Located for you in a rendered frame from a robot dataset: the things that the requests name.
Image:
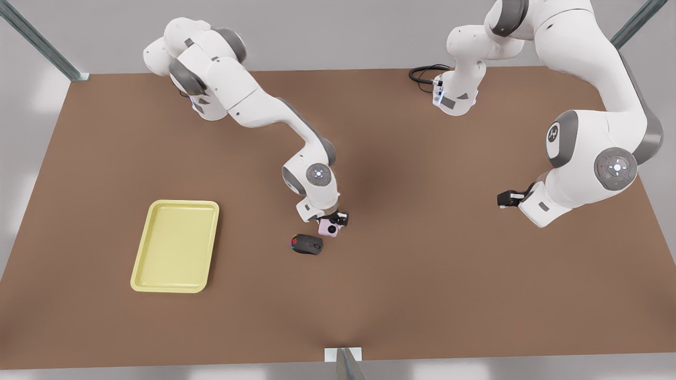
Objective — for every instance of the silver frame post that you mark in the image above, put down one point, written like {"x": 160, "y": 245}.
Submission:
{"x": 39, "y": 39}
{"x": 636, "y": 21}
{"x": 346, "y": 364}

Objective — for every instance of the black computer mouse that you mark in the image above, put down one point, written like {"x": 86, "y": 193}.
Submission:
{"x": 307, "y": 244}

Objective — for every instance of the small pink camera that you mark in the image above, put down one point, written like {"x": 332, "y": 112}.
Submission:
{"x": 328, "y": 228}

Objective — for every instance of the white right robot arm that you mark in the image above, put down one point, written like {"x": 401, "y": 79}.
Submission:
{"x": 248, "y": 103}

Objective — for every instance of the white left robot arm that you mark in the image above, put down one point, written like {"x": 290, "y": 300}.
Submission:
{"x": 586, "y": 132}

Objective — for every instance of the yellow rectangular tray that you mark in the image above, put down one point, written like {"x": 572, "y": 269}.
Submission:
{"x": 175, "y": 246}

